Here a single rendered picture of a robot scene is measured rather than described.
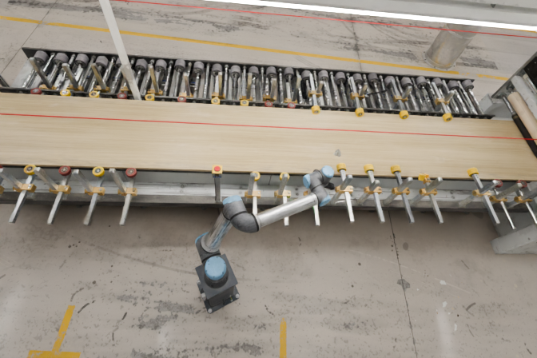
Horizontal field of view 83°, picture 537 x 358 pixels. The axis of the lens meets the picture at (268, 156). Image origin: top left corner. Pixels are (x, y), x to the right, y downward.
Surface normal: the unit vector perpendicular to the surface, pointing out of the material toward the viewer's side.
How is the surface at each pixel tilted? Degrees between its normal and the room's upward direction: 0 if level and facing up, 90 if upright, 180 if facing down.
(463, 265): 0
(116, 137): 0
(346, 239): 0
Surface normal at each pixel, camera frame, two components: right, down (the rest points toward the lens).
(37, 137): 0.11, -0.55
